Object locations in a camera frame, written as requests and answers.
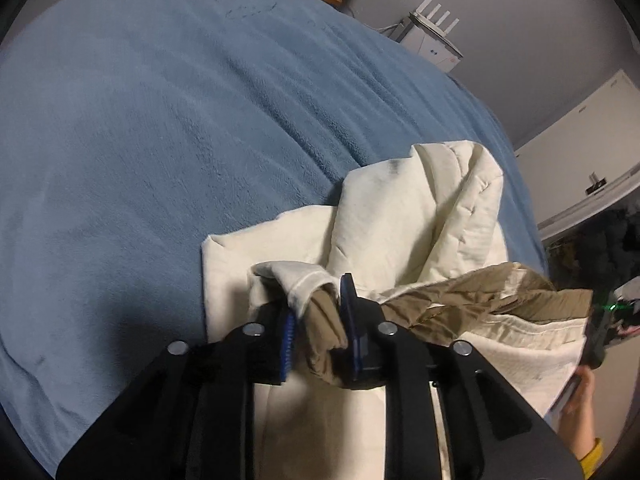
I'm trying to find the person's right hand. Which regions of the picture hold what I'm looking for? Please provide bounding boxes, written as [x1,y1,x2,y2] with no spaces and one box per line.
[558,365,597,464]

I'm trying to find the dark hanging clothes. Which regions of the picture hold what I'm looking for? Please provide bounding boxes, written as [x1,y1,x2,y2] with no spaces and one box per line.
[547,207,640,293]

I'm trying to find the cream hooded jacket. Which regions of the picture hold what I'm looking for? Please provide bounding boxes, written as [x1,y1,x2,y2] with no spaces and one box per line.
[200,139,593,480]

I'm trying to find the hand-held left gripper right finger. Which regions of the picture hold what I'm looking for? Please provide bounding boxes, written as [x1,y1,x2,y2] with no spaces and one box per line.
[339,272,583,480]

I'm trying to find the white box under router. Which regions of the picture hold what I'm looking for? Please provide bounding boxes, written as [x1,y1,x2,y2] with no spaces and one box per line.
[390,20,464,74]

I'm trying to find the white cabinet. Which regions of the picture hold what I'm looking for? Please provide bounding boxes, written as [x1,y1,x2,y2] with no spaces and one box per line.
[514,69,640,242]

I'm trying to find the white router with antennas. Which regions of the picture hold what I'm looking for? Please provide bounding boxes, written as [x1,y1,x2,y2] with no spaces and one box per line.
[407,0,459,36]

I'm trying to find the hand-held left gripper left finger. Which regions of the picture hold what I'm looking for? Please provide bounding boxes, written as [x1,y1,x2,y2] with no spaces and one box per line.
[55,305,301,480]

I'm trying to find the blue fleece blanket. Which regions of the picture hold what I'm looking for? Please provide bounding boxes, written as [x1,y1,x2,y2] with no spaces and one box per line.
[0,0,548,466]

